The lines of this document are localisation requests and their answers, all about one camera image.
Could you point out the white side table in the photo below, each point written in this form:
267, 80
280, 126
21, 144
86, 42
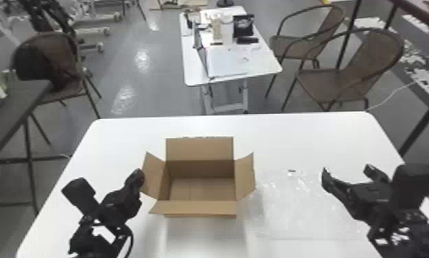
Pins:
264, 63

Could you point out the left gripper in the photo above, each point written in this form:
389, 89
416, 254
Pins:
120, 207

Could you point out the black box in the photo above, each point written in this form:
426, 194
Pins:
243, 25

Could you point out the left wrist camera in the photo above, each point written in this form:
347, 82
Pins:
80, 194

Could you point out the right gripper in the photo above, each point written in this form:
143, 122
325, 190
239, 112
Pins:
372, 200

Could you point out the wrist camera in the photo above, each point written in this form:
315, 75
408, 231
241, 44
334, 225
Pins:
80, 194
414, 187

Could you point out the dark side table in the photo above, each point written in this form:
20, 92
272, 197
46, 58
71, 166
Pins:
421, 10
16, 104

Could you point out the cardboard box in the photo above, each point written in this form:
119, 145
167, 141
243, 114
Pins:
199, 151

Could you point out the black bag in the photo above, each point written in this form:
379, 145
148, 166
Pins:
30, 63

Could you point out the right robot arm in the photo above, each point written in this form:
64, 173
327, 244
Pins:
416, 234

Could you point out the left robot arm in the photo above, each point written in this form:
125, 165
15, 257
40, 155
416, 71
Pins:
88, 239

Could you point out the clear bubble wrap sheet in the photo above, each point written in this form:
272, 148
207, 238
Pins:
300, 207

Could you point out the brown chair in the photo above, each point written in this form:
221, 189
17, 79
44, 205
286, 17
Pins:
297, 45
347, 81
64, 54

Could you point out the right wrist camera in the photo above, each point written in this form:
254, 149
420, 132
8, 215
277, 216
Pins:
414, 187

